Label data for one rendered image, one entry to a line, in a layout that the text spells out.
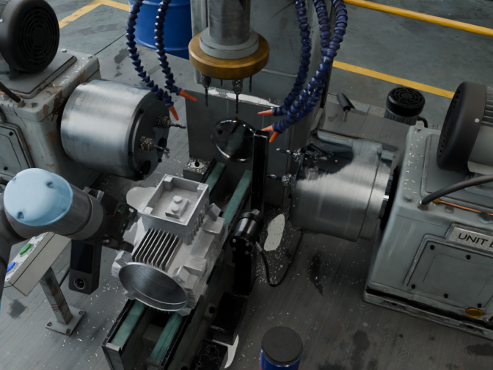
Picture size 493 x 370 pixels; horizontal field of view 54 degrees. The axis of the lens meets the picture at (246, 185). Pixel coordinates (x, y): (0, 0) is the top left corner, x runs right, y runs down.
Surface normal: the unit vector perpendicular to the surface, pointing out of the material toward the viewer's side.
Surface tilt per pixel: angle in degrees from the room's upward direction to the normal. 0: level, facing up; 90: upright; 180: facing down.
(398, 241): 89
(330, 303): 0
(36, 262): 52
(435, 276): 90
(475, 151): 93
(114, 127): 47
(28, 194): 30
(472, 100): 22
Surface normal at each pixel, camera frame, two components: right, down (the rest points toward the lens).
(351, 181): -0.18, -0.13
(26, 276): 0.76, -0.24
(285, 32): -0.33, 0.66
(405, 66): 0.03, -0.71
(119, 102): -0.07, -0.49
